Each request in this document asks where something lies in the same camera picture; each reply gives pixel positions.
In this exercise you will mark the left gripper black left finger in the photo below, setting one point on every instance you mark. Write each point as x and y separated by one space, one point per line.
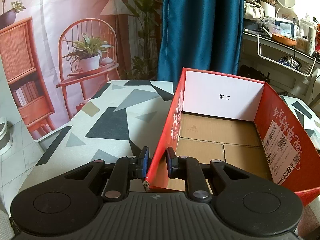
122 172

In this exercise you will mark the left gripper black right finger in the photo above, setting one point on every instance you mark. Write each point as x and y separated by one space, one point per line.
190 171

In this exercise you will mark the red strawberry cardboard box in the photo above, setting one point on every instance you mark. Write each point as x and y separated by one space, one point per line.
242 122

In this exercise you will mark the blue curtain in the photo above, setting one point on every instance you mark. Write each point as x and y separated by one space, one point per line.
200 34

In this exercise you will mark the cluttered white vanity desk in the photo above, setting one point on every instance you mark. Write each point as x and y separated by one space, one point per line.
281 79

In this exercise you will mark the pink printed backdrop cloth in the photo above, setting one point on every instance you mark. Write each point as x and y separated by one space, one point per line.
56 54

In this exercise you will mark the orange shallow dish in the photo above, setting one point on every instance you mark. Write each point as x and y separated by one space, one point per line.
284 40

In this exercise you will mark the white bag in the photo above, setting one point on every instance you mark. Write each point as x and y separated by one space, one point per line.
253 11

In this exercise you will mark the cotton swab box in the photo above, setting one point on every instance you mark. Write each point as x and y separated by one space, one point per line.
302 44

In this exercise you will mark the orange artificial flowers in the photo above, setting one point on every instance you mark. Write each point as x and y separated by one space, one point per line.
317 47

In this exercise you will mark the white brush holder cup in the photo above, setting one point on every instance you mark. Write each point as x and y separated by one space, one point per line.
269 7

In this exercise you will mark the white cosmetic bottle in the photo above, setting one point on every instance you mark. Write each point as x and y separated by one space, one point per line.
311 41

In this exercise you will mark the white round mirror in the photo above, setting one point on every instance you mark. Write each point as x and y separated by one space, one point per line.
285 10

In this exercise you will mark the white wire basket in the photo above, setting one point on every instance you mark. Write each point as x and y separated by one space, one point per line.
285 57

